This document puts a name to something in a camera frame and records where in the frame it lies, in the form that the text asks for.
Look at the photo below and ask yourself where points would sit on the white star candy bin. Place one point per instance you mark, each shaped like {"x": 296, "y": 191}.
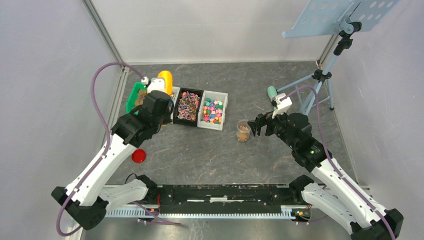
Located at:
{"x": 212, "y": 110}

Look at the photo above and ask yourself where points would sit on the red jar lid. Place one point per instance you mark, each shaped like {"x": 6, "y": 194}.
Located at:
{"x": 138, "y": 156}

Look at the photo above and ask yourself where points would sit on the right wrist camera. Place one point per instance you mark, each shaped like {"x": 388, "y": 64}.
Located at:
{"x": 281, "y": 103}

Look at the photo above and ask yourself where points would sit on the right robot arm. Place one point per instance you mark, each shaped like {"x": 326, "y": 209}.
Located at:
{"x": 347, "y": 204}

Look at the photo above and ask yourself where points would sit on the aluminium frame post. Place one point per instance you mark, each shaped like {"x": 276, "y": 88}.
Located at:
{"x": 102, "y": 29}

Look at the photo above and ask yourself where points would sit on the blue music stand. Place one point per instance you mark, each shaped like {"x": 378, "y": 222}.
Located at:
{"x": 339, "y": 19}

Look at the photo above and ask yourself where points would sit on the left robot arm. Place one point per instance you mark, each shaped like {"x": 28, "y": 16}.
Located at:
{"x": 85, "y": 199}

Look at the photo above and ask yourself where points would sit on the black swirl lollipop bin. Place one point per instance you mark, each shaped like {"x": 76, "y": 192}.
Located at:
{"x": 187, "y": 106}

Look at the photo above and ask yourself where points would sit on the clear plastic jar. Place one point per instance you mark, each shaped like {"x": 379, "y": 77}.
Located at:
{"x": 243, "y": 131}

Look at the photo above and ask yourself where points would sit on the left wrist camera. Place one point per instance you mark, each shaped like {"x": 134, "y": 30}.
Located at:
{"x": 154, "y": 84}

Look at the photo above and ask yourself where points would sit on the green candy bin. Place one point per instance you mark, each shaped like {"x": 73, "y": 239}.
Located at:
{"x": 136, "y": 96}

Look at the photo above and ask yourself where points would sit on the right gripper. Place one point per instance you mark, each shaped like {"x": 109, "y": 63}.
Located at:
{"x": 261, "y": 120}

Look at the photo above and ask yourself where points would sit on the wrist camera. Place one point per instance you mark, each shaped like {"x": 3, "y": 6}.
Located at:
{"x": 281, "y": 103}
{"x": 154, "y": 84}

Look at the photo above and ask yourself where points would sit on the white lollipop bin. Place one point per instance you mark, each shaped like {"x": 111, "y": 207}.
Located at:
{"x": 174, "y": 96}

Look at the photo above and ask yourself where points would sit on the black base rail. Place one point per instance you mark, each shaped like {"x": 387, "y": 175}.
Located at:
{"x": 222, "y": 199}

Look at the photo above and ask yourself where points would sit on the orange plastic scoop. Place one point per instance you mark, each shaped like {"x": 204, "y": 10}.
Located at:
{"x": 168, "y": 81}

